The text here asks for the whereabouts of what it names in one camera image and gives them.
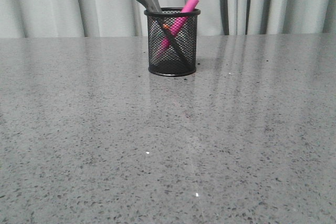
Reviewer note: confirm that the pink highlighter pen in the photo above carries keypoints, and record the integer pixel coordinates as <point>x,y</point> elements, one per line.
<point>173,31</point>

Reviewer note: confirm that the black mesh pen cup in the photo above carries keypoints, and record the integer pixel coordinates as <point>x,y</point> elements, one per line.
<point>180,58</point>

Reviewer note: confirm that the grey curtain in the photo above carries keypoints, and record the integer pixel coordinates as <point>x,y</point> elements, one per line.
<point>109,18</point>

